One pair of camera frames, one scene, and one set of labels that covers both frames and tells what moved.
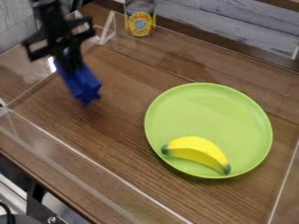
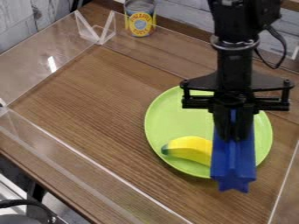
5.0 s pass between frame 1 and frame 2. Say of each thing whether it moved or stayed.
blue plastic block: moved
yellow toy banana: stayed
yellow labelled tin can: stayed
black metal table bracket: stayed
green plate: stayed
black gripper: moved
